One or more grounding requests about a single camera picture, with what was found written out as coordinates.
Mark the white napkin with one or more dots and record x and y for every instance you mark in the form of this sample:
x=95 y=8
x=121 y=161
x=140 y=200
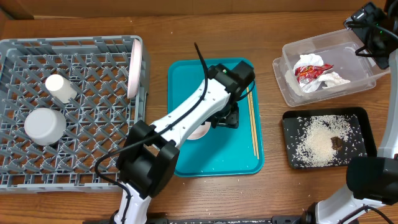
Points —
x=309 y=59
x=329 y=79

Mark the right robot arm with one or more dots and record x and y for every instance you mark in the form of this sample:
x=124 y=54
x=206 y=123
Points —
x=371 y=182

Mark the grey dishwasher rack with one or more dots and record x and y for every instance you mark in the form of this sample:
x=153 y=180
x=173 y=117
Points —
x=98 y=118

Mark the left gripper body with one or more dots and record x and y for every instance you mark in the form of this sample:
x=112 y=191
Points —
x=229 y=115

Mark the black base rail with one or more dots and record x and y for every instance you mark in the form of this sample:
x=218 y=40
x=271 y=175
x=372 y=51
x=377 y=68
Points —
x=274 y=220

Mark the grey-white bowl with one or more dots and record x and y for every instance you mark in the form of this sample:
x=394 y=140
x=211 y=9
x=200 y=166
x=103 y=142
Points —
x=45 y=126

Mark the brown food scrap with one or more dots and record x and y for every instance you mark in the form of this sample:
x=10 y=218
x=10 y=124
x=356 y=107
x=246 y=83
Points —
x=337 y=143

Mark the teal serving tray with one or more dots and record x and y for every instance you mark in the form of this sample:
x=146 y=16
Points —
x=221 y=151

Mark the white rice pile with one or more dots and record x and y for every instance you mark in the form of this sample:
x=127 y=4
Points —
x=308 y=140

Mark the clear plastic waste bin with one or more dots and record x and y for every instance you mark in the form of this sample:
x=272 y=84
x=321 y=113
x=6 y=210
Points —
x=335 y=48

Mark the red snack wrapper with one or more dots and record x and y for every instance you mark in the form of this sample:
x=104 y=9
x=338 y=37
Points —
x=308 y=73

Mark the large white plate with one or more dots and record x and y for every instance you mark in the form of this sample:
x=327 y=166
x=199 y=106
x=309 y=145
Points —
x=134 y=72

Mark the white cup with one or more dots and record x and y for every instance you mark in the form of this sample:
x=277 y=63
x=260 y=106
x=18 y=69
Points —
x=59 y=87

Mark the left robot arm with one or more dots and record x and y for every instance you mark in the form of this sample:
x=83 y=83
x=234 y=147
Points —
x=149 y=157

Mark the small pink plate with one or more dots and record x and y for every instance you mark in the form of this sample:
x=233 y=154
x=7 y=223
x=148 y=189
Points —
x=200 y=131

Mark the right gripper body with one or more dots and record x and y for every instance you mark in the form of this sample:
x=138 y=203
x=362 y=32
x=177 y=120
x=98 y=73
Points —
x=359 y=18

